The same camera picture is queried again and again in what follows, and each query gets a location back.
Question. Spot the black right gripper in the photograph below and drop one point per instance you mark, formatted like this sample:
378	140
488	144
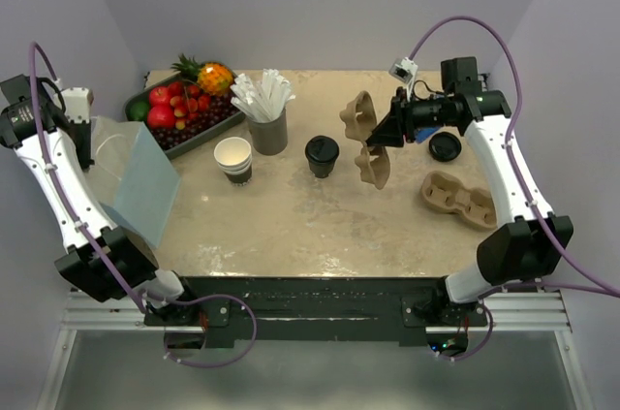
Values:
389	132

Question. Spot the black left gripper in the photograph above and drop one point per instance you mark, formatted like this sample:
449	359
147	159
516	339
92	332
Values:
84	154

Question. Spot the cardboard cup carrier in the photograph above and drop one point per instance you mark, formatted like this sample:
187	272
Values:
445	193
359	118

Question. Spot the light blue paper bag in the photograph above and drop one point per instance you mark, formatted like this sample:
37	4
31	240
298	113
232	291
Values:
132	178

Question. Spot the black plastic cup lid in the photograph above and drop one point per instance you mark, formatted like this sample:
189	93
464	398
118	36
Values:
322	150

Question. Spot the white paper coffee cup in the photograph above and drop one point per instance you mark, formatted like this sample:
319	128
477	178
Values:
321	169

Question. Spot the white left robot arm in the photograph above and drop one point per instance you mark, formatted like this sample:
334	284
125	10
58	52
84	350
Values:
104	260

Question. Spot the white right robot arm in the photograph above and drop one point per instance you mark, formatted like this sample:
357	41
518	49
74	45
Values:
530	236

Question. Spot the blue card package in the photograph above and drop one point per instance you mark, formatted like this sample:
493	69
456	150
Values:
425	133

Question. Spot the green lime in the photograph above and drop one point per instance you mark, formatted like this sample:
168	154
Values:
139	111

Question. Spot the grey fruit tray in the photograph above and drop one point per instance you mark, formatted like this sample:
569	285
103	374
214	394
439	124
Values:
181	87

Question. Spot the red apple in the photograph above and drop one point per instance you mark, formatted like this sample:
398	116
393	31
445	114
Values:
160	117
159	96

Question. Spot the metal straw holder tin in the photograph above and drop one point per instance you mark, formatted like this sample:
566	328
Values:
269	138

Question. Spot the pineapple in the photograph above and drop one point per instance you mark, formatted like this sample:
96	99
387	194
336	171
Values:
213	78

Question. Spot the dark purple grape bunch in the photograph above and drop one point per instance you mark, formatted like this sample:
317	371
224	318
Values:
194	116

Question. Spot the stack of paper cups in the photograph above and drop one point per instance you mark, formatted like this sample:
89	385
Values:
234	157

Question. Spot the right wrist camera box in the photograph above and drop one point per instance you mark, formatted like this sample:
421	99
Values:
404	69

